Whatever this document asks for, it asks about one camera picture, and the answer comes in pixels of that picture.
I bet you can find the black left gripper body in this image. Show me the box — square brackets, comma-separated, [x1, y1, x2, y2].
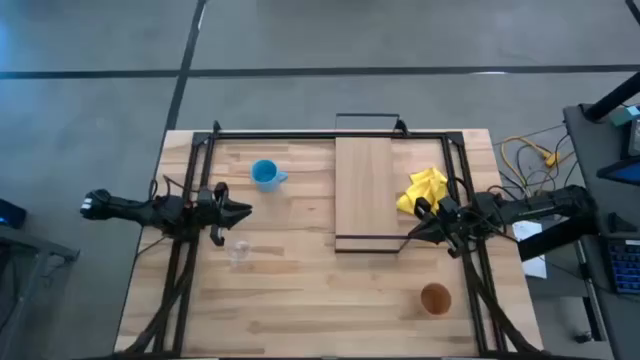
[197, 182, 232, 247]

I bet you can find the teal box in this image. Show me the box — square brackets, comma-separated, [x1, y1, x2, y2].
[608, 104, 640, 128]

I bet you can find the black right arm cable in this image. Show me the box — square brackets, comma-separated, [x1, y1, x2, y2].
[451, 176, 506, 202]

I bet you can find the grey side desk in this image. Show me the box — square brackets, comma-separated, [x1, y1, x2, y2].
[563, 102, 640, 360]

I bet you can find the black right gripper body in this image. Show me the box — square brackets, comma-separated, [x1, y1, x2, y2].
[413, 195, 474, 259]

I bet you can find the wooden shelf with black frame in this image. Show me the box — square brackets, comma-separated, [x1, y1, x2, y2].
[333, 112, 412, 254]

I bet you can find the bundle of black floor cables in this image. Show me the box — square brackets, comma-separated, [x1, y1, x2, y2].
[497, 130, 581, 199]

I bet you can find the black keyboard with blue keys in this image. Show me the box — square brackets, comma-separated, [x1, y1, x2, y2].
[602, 234, 640, 295]

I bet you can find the black metal table frame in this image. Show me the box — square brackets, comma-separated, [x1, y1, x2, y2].
[114, 119, 544, 359]

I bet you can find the yellow cable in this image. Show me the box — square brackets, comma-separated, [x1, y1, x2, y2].
[500, 135, 562, 184]

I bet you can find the blue mug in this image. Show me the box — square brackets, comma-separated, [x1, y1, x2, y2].
[249, 158, 290, 194]

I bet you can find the blue screen tablet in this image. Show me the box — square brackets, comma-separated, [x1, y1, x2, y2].
[596, 158, 640, 187]

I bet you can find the black device with blue light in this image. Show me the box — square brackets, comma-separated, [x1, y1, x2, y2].
[0, 198, 28, 230]

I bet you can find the clear glass cup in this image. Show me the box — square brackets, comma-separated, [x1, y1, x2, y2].
[225, 238, 252, 266]

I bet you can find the white paper sheet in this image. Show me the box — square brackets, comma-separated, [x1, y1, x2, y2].
[511, 220, 549, 280]

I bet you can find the black pole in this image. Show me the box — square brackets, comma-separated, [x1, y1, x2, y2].
[583, 72, 640, 124]

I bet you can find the orange plastic cup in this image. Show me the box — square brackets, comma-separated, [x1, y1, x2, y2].
[419, 282, 453, 317]

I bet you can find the black triangular stand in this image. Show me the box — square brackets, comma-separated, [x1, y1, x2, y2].
[606, 211, 639, 234]

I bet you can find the grey metal cart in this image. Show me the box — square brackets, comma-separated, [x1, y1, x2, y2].
[0, 223, 81, 360]

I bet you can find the yellow cloth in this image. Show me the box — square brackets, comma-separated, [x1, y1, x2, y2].
[395, 166, 450, 217]

